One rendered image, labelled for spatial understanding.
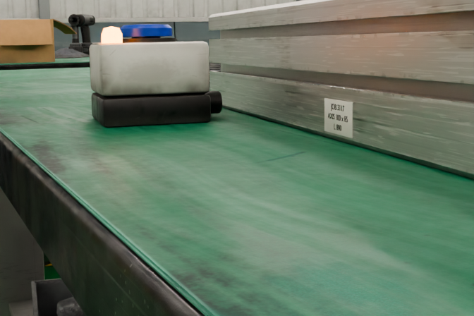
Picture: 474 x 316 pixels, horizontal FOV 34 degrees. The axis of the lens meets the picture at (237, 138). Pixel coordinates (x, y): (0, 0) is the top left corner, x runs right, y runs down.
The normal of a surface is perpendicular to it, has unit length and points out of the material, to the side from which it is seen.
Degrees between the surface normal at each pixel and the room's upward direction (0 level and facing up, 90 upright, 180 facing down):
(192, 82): 90
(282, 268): 0
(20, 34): 68
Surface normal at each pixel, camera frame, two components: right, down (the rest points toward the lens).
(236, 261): -0.02, -0.99
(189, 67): 0.28, 0.11
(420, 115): -0.96, 0.05
